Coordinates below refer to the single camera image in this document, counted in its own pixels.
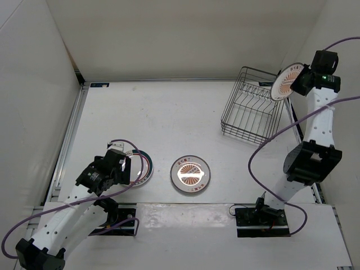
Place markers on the blue label sticker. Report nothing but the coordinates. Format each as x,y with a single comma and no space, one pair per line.
99,85

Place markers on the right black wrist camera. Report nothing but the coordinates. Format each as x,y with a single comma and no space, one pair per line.
325,62

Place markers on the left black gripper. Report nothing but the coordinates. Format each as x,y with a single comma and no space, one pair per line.
124,176

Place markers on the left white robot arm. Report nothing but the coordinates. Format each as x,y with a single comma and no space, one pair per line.
85,209

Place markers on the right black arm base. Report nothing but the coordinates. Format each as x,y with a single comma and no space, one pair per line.
259,220

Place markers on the orange sunburst plate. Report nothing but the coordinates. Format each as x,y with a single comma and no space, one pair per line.
190,175
280,89

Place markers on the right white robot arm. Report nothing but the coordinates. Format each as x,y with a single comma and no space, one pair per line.
316,156

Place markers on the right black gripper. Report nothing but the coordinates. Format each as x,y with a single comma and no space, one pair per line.
295,86

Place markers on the green rimmed white plate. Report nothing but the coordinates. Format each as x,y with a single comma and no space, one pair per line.
141,171

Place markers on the wire dish rack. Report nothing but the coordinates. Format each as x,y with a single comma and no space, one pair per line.
250,114

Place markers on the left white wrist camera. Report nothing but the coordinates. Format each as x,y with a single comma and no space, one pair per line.
115,148

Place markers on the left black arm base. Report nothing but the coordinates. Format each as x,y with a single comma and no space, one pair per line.
127,228

